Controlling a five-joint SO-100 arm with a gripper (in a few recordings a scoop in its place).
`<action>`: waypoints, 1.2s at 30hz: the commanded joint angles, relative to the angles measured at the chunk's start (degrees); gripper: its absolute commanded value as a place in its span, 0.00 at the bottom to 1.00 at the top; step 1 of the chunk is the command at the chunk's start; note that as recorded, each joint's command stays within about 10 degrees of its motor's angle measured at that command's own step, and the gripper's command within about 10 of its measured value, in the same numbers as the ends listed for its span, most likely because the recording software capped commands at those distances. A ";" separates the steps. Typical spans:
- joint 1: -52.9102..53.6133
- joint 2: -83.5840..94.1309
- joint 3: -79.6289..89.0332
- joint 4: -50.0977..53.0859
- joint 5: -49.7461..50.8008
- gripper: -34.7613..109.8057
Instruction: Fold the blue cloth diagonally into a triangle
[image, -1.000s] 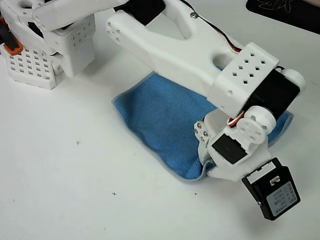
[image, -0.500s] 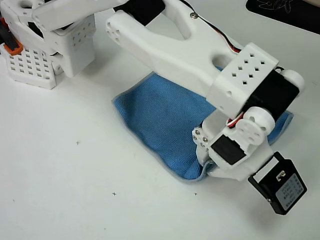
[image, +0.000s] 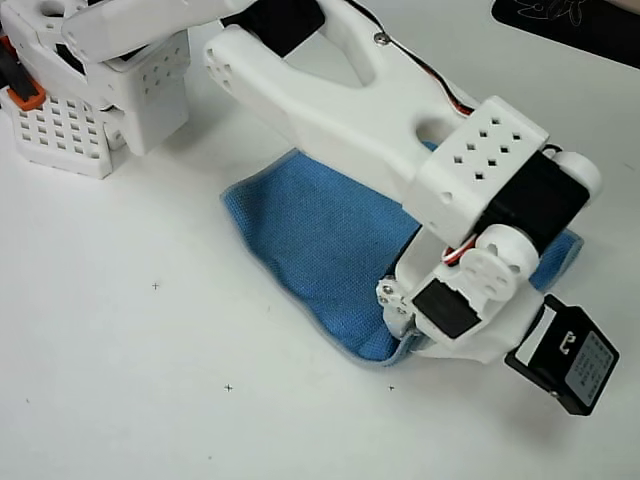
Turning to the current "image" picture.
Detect white perforated arm base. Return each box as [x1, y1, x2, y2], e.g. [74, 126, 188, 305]
[0, 89, 126, 180]

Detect orange and black clamp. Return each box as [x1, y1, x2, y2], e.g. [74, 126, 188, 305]
[0, 35, 47, 111]

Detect black mat with line drawing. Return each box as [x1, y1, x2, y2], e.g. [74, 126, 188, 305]
[490, 0, 640, 72]

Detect blue microfibre cloth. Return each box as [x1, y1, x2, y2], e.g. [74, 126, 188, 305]
[219, 141, 586, 371]

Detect black camera module with label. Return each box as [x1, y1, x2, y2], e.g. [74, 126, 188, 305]
[504, 293, 622, 418]

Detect red white black servo cable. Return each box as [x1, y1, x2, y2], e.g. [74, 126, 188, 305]
[389, 37, 479, 269]

